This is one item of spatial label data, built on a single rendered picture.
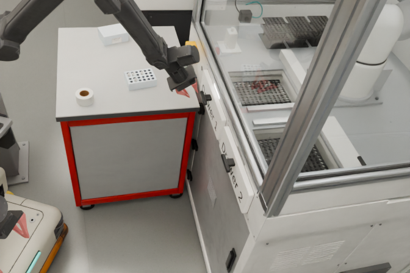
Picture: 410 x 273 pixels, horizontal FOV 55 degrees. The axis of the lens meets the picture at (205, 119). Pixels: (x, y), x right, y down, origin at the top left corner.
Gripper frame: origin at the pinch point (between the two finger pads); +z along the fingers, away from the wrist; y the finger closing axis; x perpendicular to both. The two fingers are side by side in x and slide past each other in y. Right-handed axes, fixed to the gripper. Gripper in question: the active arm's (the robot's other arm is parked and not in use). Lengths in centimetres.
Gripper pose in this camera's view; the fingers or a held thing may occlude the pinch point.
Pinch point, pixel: (192, 92)
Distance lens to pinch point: 140.5
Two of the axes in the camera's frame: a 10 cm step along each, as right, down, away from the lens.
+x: -2.5, -7.0, 6.7
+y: 8.7, -4.6, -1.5
